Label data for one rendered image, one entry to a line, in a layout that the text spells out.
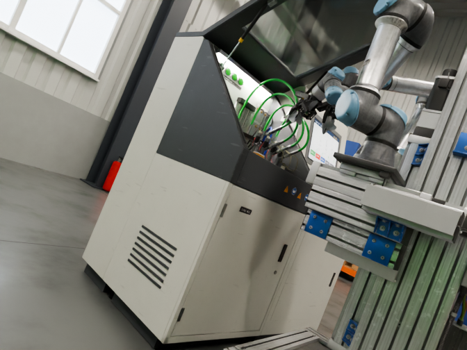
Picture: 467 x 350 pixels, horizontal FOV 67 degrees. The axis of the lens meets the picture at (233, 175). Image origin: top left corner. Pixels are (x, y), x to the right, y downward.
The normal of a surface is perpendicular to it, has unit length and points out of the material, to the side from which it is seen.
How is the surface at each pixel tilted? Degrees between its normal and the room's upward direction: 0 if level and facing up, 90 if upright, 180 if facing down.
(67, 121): 90
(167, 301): 90
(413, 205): 90
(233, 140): 90
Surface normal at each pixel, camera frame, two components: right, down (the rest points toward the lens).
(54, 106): 0.75, 0.29
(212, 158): -0.62, -0.29
